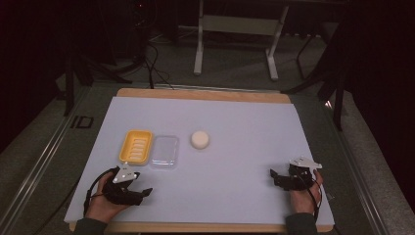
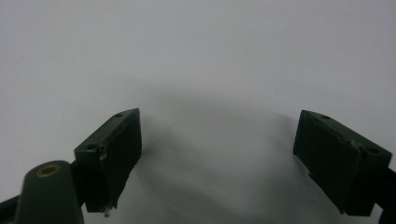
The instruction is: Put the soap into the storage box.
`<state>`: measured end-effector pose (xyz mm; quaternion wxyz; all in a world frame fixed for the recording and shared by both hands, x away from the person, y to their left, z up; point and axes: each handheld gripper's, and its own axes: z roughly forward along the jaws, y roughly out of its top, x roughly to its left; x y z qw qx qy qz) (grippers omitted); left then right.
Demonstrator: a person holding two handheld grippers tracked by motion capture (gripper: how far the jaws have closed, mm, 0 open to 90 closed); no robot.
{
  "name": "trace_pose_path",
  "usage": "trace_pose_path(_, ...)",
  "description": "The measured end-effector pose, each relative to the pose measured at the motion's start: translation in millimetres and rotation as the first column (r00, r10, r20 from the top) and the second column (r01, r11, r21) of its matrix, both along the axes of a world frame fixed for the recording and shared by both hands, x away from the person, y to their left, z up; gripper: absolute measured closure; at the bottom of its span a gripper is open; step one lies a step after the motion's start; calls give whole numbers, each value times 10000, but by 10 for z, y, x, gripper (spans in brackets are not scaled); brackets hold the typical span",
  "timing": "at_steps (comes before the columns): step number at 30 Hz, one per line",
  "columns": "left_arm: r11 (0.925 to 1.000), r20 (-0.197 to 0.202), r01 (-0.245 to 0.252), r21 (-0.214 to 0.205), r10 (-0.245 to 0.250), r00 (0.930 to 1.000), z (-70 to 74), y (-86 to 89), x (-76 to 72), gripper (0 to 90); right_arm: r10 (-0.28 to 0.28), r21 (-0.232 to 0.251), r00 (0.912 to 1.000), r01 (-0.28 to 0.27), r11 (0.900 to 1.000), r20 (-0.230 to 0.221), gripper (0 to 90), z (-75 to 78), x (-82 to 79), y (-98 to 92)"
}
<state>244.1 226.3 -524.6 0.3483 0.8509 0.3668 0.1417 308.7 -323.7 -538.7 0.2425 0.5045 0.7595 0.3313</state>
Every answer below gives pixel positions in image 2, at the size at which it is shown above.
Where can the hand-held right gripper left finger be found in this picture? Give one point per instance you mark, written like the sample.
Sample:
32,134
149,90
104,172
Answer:
109,161

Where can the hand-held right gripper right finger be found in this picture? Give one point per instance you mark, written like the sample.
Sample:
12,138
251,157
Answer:
336,161

